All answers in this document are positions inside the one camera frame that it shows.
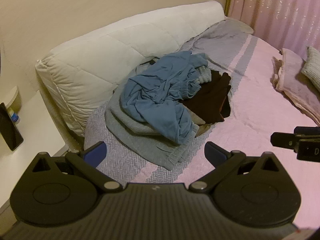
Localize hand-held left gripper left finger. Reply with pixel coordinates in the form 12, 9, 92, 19
26, 141, 123, 193

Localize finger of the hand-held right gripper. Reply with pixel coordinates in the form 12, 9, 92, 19
271, 132, 300, 152
294, 126, 320, 137

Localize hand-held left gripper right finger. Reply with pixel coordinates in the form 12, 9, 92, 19
189, 141, 284, 194

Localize blue pants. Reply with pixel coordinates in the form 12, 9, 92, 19
119, 50, 209, 145

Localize grey sweatshirt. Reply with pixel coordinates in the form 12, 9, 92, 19
105, 90, 200, 170

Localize folded pink blanket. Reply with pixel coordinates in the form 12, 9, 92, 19
271, 47, 320, 125

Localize pink and grey bedspread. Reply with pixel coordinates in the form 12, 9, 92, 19
84, 19, 320, 230

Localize black garment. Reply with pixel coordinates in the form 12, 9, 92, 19
181, 69, 232, 124

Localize white nightstand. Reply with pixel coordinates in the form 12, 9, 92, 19
0, 90, 69, 215

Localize grey pillow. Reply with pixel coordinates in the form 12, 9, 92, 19
301, 46, 320, 90

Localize grey knit garment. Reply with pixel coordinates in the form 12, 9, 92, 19
195, 66, 213, 84

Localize black phone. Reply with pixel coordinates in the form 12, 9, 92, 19
0, 102, 24, 152

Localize small bottle with blue label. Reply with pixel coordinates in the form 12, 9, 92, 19
9, 107, 21, 125

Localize white round container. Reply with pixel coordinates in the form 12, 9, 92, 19
5, 86, 22, 113

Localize pink curtain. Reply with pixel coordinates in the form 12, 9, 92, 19
226, 0, 320, 60

